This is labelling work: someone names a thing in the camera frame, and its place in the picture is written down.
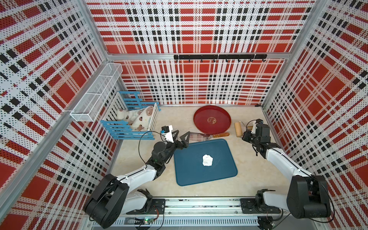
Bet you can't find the knife with wooden handle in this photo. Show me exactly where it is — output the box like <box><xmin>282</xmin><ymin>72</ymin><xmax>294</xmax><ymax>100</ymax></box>
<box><xmin>189</xmin><ymin>132</ymin><xmax>230</xmax><ymax>142</ymax></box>

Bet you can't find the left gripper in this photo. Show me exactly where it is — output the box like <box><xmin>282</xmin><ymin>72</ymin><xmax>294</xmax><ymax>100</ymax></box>
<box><xmin>161</xmin><ymin>129</ymin><xmax>190</xmax><ymax>164</ymax></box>

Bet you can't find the small green circuit board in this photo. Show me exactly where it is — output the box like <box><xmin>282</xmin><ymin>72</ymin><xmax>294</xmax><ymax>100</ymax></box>
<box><xmin>135</xmin><ymin>218</ymin><xmax>155</xmax><ymax>225</ymax></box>

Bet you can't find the wooden rolling pin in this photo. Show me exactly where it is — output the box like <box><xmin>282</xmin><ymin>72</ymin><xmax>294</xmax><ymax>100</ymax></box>
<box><xmin>234</xmin><ymin>121</ymin><xmax>250</xmax><ymax>138</ymax></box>

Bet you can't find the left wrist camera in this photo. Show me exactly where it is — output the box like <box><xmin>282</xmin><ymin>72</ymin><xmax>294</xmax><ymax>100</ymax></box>
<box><xmin>161</xmin><ymin>125</ymin><xmax>174</xmax><ymax>143</ymax></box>

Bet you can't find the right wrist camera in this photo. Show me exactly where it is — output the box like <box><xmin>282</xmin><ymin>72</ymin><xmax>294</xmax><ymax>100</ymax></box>
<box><xmin>252</xmin><ymin>119</ymin><xmax>264</xmax><ymax>134</ymax></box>

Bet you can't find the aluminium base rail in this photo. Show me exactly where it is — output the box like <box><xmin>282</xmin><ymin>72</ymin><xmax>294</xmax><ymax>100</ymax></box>
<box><xmin>107</xmin><ymin>197</ymin><xmax>328</xmax><ymax>230</ymax></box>

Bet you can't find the doll in patterned cloth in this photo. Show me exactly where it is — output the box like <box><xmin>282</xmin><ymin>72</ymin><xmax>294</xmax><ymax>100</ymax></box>
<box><xmin>117</xmin><ymin>106</ymin><xmax>154</xmax><ymax>131</ymax></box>

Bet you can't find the red round plate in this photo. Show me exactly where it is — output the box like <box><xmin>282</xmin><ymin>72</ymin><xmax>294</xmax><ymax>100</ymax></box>
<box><xmin>193</xmin><ymin>105</ymin><xmax>232</xmax><ymax>135</ymax></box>

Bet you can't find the black hook rail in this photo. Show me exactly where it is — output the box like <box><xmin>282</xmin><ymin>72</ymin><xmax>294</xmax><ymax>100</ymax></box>
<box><xmin>173</xmin><ymin>54</ymin><xmax>267</xmax><ymax>61</ymax></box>

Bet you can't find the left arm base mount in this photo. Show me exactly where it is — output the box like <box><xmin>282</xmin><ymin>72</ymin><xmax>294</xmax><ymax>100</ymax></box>
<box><xmin>126</xmin><ymin>198</ymin><xmax>166</xmax><ymax>215</ymax></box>

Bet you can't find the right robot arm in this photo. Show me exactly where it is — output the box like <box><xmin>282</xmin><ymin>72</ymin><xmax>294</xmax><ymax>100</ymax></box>
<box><xmin>242</xmin><ymin>119</ymin><xmax>333</xmax><ymax>219</ymax></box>

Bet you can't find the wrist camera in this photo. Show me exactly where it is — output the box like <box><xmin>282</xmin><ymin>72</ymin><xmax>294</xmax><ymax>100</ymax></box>
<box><xmin>161</xmin><ymin>125</ymin><xmax>174</xmax><ymax>143</ymax></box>
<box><xmin>252</xmin><ymin>119</ymin><xmax>264</xmax><ymax>134</ymax></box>

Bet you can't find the teal plastic tray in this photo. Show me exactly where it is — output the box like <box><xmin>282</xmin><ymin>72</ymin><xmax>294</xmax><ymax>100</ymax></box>
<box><xmin>173</xmin><ymin>139</ymin><xmax>238</xmax><ymax>186</ymax></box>

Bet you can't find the white wire mesh basket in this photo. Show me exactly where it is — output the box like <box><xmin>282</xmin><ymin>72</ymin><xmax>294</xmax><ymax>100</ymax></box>
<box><xmin>71</xmin><ymin>63</ymin><xmax>123</xmax><ymax>122</ymax></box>

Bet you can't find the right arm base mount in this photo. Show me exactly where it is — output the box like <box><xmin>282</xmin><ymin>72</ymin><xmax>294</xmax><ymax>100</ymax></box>
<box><xmin>240</xmin><ymin>198</ymin><xmax>281</xmax><ymax>214</ymax></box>

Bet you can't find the blue white toy crib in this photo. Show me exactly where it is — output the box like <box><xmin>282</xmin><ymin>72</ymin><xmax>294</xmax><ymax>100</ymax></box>
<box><xmin>101</xmin><ymin>91</ymin><xmax>160</xmax><ymax>140</ymax></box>

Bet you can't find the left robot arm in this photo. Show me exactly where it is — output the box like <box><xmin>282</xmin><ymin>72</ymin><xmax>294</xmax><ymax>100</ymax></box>
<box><xmin>83</xmin><ymin>126</ymin><xmax>191</xmax><ymax>229</ymax></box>

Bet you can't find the white dough lump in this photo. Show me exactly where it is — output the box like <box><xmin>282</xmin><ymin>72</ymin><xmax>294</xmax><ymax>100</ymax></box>
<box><xmin>202</xmin><ymin>154</ymin><xmax>213</xmax><ymax>167</ymax></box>

